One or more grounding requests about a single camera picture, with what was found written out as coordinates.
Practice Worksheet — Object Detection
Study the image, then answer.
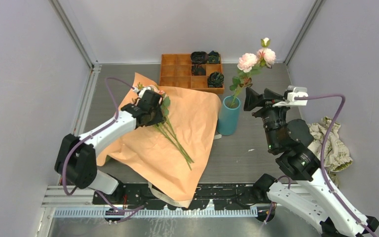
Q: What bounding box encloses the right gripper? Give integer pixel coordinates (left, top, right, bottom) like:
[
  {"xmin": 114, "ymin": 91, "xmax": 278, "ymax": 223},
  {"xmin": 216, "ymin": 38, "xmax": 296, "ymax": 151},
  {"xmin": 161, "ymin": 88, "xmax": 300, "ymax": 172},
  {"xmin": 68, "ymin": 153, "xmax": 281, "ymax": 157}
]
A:
[{"xmin": 242, "ymin": 86, "xmax": 290, "ymax": 150}]

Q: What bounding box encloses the pink flowers bunch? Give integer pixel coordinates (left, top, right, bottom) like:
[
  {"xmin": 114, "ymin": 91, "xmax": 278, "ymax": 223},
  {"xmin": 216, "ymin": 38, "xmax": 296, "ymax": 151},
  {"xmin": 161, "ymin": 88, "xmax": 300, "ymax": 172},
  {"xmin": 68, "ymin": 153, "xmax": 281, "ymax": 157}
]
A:
[{"xmin": 137, "ymin": 82, "xmax": 194, "ymax": 170}]

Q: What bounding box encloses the white pink flower stem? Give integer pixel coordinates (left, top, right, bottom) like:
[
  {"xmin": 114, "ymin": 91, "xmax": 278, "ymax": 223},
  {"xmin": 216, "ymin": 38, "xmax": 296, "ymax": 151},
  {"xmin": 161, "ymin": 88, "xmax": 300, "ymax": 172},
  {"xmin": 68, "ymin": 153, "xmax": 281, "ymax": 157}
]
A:
[{"xmin": 228, "ymin": 38, "xmax": 276, "ymax": 108}]

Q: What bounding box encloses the cream ribbon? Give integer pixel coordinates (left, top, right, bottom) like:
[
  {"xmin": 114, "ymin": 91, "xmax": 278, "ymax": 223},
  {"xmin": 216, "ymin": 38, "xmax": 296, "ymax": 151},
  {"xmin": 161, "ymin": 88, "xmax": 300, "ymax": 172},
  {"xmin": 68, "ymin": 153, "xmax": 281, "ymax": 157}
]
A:
[{"xmin": 144, "ymin": 131, "xmax": 222, "ymax": 208}]

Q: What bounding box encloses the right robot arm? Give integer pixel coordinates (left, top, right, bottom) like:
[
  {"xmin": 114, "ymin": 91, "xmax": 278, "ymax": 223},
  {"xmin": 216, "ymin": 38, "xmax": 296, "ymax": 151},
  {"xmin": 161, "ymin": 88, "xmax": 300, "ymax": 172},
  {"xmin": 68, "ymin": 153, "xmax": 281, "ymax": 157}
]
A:
[{"xmin": 243, "ymin": 85, "xmax": 379, "ymax": 237}]

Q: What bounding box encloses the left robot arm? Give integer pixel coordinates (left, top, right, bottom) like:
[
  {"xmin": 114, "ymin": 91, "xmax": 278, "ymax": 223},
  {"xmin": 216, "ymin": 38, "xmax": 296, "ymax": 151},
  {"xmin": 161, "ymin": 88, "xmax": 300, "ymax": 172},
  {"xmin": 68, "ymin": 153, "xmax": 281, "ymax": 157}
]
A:
[{"xmin": 54, "ymin": 87, "xmax": 164, "ymax": 204}]

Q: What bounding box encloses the teal vase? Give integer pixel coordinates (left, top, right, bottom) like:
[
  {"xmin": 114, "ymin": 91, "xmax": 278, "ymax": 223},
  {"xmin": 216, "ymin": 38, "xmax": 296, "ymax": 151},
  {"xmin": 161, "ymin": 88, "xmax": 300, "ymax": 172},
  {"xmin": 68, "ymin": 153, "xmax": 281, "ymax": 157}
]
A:
[{"xmin": 217, "ymin": 96, "xmax": 241, "ymax": 136}]

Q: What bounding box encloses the green rolled sock front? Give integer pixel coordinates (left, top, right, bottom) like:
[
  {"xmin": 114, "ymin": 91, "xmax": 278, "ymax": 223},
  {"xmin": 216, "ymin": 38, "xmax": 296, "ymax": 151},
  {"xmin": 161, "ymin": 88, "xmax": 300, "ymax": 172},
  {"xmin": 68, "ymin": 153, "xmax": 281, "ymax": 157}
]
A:
[{"xmin": 207, "ymin": 72, "xmax": 224, "ymax": 88}]

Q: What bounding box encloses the orange wooden divider tray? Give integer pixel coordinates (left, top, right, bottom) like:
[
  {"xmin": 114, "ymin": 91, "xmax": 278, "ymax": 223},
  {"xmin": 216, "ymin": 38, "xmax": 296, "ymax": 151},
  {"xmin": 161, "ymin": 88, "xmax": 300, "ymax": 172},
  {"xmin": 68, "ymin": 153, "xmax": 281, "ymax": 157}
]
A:
[{"xmin": 159, "ymin": 53, "xmax": 225, "ymax": 94}]

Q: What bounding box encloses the teal rolled sock back-right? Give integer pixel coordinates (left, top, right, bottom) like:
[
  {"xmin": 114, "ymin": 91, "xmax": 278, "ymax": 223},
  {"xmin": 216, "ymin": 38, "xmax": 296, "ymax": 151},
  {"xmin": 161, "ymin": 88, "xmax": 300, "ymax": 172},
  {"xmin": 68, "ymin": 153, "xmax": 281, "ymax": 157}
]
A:
[{"xmin": 207, "ymin": 50, "xmax": 221, "ymax": 64}]

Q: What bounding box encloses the dark rolled sock middle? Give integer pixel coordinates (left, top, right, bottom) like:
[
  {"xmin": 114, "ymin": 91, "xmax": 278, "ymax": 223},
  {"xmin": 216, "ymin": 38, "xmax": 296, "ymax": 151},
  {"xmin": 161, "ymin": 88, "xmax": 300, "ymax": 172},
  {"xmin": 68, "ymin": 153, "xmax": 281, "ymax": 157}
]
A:
[{"xmin": 191, "ymin": 64, "xmax": 206, "ymax": 76}]

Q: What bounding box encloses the dark rolled sock back-left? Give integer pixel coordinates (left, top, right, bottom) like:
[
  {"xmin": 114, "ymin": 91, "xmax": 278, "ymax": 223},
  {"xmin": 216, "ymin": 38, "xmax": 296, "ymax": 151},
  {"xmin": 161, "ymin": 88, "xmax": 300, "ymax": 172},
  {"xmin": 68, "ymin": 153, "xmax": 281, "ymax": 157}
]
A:
[{"xmin": 190, "ymin": 51, "xmax": 209, "ymax": 65}]

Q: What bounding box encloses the patterned cream cloth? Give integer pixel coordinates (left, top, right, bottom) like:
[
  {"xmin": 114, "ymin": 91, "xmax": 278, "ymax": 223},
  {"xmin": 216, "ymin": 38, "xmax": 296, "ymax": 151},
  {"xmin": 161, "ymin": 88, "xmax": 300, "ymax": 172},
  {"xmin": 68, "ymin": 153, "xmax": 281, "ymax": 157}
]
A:
[{"xmin": 308, "ymin": 117, "xmax": 353, "ymax": 187}]

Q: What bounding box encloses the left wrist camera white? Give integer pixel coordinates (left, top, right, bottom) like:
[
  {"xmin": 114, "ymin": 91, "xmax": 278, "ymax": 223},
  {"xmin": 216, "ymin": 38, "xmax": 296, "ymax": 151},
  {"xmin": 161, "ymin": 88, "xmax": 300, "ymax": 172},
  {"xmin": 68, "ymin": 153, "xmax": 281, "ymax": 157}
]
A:
[{"xmin": 132, "ymin": 86, "xmax": 152, "ymax": 98}]

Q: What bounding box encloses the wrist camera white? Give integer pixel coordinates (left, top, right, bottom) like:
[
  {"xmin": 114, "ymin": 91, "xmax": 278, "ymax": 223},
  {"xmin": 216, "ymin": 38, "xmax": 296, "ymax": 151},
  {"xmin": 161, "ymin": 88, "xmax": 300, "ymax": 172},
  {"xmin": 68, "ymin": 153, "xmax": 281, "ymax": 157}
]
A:
[
  {"xmin": 132, "ymin": 86, "xmax": 152, "ymax": 98},
  {"xmin": 272, "ymin": 85, "xmax": 308, "ymax": 107}
]

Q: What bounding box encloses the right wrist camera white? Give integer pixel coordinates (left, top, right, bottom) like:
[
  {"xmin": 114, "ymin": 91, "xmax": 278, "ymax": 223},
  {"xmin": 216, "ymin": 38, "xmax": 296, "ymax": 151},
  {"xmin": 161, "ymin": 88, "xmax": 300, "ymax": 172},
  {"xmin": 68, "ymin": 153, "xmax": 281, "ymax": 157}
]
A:
[{"xmin": 272, "ymin": 85, "xmax": 308, "ymax": 107}]

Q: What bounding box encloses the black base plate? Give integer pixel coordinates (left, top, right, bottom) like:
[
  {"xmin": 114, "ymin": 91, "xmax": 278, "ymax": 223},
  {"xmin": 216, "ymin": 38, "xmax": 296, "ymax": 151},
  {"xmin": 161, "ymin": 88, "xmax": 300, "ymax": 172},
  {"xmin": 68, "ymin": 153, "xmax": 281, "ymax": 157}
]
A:
[{"xmin": 104, "ymin": 183, "xmax": 270, "ymax": 210}]

